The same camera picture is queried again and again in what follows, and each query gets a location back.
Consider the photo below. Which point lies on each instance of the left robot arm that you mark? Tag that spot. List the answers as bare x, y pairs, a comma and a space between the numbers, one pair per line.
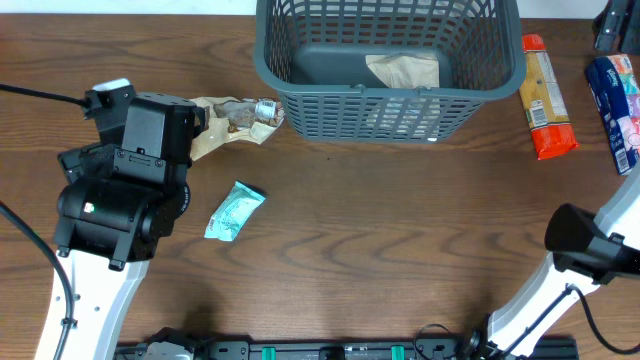
124, 194

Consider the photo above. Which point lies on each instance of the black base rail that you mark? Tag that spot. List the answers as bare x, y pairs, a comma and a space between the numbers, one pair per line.
171, 343

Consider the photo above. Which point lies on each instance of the blue tissue packet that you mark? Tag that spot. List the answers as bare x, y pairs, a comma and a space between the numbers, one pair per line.
615, 90

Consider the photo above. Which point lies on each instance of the teal wet wipe packet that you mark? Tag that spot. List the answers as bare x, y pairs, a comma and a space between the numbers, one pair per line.
229, 218

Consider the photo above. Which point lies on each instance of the orange and tan cracker packet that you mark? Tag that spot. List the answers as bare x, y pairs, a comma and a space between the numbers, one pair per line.
549, 124

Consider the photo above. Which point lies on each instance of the grey plastic mesh basket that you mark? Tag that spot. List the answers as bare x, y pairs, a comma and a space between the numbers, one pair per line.
312, 53

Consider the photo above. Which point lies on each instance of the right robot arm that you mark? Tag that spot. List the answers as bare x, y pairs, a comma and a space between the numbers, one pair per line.
584, 252

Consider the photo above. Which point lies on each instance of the kraft paper snack bag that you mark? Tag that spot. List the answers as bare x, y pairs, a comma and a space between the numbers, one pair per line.
405, 118
230, 119

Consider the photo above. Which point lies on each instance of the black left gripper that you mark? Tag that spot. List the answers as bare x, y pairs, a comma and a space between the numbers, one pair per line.
90, 161

